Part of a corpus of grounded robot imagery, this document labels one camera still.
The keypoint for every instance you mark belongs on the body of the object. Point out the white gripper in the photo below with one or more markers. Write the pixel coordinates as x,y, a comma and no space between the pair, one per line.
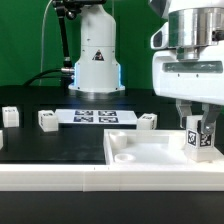
200,81

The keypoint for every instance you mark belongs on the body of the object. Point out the white square tabletop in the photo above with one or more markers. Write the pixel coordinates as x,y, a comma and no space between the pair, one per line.
145,147

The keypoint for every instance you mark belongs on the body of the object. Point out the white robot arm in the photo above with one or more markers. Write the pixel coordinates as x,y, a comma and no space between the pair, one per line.
192,24

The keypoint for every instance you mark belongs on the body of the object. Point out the white marker sheet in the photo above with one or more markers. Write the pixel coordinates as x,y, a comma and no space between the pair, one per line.
81,116

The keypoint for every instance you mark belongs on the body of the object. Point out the white U-shaped obstacle fence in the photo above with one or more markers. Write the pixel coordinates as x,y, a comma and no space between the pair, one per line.
84,178

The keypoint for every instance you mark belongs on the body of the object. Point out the black camera stand pole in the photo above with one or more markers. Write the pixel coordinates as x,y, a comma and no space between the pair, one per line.
70,9

